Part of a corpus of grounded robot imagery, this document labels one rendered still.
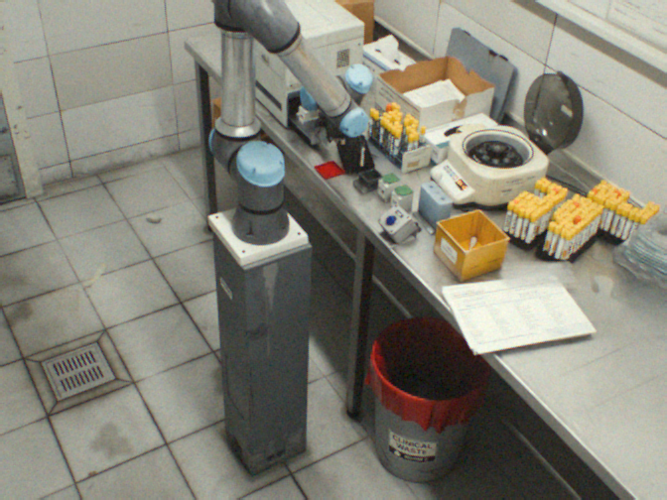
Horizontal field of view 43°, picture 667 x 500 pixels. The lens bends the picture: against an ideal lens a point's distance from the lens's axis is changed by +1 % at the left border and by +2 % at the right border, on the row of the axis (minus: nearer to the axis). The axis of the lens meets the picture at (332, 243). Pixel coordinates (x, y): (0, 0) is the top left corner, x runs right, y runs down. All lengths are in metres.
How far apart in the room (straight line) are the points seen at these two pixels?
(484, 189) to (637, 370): 0.65
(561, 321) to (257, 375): 0.88
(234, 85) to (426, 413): 1.06
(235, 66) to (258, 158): 0.22
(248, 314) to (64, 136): 1.91
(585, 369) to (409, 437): 0.77
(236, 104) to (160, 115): 1.97
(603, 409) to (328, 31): 1.35
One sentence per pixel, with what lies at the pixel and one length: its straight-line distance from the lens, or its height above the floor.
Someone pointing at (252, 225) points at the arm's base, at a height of 0.96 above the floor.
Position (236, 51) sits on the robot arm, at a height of 1.36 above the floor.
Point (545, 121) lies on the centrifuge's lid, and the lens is 2.57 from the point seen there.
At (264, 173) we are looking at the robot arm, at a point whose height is 1.11.
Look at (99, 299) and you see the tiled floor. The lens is 3.42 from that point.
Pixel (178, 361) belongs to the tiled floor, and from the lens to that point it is 3.14.
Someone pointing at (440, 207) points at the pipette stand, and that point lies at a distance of 2.24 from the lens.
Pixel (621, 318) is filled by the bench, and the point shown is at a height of 0.88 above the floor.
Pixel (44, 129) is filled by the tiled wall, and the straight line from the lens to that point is 3.93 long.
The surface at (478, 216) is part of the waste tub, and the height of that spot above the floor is 0.96.
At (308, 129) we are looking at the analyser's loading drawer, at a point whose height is 0.91.
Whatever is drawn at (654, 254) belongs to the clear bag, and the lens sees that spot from 2.26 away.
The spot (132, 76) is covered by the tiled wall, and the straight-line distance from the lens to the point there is 3.94.
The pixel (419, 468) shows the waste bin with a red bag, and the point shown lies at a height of 0.09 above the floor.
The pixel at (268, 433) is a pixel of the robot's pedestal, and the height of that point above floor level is 0.18.
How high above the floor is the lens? 2.29
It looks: 39 degrees down
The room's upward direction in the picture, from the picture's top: 3 degrees clockwise
